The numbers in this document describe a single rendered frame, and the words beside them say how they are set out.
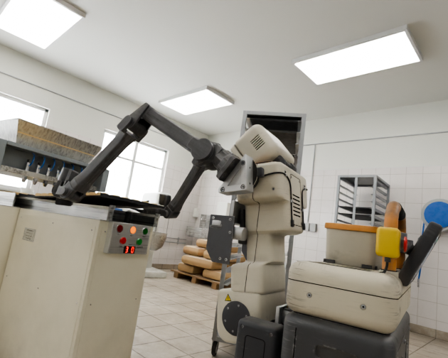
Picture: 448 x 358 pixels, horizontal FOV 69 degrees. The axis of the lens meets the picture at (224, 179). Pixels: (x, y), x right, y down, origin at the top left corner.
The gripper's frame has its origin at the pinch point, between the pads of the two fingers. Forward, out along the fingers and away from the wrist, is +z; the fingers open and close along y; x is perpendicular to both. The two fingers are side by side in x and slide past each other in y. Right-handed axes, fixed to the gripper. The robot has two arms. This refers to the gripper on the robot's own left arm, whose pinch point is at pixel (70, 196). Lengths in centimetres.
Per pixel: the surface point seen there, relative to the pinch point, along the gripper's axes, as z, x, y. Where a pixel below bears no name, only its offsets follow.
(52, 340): 0, 5, 63
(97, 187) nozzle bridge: 71, 0, -15
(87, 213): -4.3, 9.7, 7.1
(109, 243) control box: -10.8, 22.1, 19.5
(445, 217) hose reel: 157, 382, -45
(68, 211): 5.7, -0.5, 6.6
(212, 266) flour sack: 356, 145, 48
